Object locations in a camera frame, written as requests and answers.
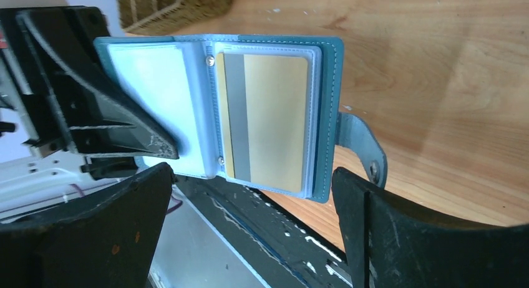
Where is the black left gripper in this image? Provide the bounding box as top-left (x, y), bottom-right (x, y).
top-left (1, 7), bottom-right (178, 159)

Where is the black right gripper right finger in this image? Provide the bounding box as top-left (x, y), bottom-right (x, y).
top-left (332, 167), bottom-right (528, 287)

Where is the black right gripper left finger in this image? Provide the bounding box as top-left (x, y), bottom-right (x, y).
top-left (1, 163), bottom-right (175, 287)

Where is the blue leather card holder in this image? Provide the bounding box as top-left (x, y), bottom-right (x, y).
top-left (94, 34), bottom-right (387, 203)

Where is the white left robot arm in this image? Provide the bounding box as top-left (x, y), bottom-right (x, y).
top-left (1, 6), bottom-right (179, 221)

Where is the woven compartment tray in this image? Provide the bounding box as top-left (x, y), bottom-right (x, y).
top-left (117, 0), bottom-right (233, 36)

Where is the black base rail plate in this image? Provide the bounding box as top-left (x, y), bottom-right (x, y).
top-left (176, 176), bottom-right (352, 287)

